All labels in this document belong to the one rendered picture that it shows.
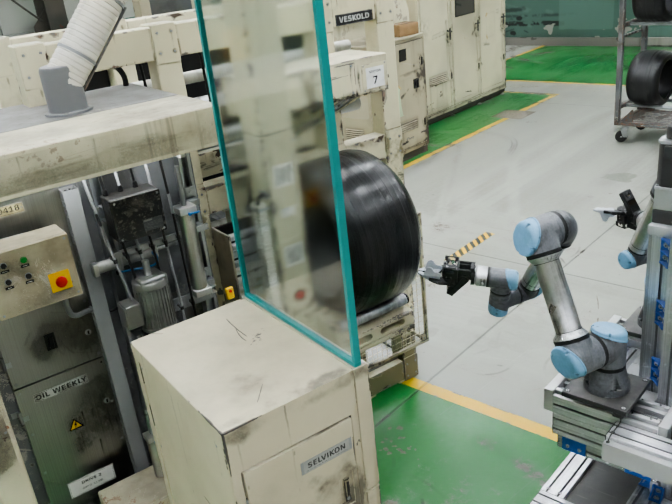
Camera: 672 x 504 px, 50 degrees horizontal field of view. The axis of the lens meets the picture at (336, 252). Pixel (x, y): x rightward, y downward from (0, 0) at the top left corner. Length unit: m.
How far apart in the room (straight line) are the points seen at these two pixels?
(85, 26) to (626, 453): 2.15
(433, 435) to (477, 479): 0.36
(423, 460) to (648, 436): 1.19
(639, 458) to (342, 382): 1.15
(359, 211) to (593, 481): 1.40
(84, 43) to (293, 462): 1.41
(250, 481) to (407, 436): 1.95
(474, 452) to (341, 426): 1.76
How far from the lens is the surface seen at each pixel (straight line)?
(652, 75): 7.83
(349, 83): 2.87
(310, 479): 1.82
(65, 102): 2.41
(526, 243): 2.41
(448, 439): 3.57
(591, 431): 2.75
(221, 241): 2.92
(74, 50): 2.41
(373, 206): 2.48
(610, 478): 3.10
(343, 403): 1.78
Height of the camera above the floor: 2.21
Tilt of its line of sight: 23 degrees down
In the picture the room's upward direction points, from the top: 6 degrees counter-clockwise
